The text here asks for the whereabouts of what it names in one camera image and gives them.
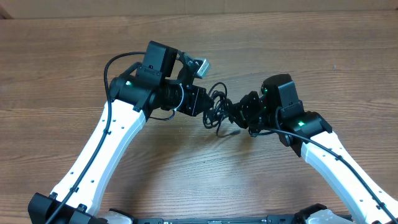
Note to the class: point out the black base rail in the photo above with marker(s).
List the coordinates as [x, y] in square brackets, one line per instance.
[245, 220]

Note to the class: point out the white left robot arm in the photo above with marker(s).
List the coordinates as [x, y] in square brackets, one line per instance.
[163, 79]

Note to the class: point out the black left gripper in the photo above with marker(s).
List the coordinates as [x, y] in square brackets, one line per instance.
[196, 101]

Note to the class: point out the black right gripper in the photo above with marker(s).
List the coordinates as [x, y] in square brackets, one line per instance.
[247, 111]

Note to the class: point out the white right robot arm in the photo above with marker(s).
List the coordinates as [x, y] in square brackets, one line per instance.
[277, 109]

